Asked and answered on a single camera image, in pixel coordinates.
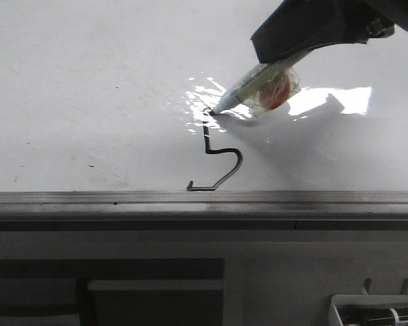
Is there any white tray with markers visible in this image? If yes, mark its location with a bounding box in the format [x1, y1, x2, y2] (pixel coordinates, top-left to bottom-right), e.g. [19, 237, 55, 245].
[328, 294, 408, 325]

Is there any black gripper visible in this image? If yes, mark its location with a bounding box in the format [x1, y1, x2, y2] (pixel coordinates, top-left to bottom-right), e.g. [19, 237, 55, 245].
[251, 0, 408, 63]

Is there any white black whiteboard marker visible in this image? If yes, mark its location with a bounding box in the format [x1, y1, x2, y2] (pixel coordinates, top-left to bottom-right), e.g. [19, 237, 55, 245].
[209, 51, 309, 116]

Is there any dark cabinet with light panel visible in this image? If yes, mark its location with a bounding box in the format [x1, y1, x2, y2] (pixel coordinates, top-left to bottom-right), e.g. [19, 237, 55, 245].
[0, 259, 224, 325]

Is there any white whiteboard with metal frame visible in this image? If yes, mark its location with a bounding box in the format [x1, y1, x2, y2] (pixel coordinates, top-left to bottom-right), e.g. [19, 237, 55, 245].
[0, 1, 408, 220]

